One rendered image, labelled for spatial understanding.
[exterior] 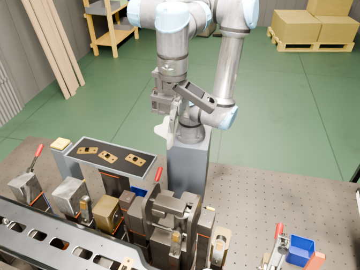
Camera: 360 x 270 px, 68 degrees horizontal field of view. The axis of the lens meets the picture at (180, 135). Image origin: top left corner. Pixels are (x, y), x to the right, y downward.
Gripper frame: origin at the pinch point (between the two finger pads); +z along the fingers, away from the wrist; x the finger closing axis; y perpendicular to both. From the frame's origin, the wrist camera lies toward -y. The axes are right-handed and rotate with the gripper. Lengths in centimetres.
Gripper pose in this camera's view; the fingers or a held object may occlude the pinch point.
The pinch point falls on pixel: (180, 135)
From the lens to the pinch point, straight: 78.8
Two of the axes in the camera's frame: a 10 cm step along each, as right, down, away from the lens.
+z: -0.1, 7.8, 6.3
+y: -9.4, -2.2, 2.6
